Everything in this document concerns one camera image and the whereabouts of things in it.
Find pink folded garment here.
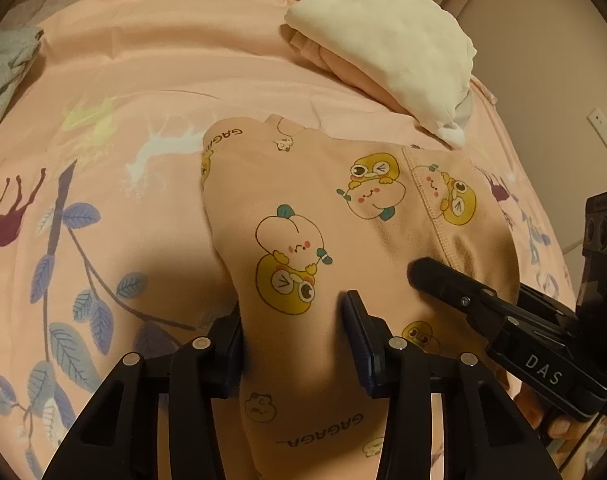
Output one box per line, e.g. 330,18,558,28
290,32,411,116

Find pink printed bed sheet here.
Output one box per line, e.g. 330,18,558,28
0,0,576,479

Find grey blue folded garment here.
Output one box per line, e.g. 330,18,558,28
0,26,43,122

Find person right hand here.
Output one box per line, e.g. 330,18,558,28
515,383,597,443

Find peach cartoon print pants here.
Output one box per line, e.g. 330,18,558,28
201,116,519,479

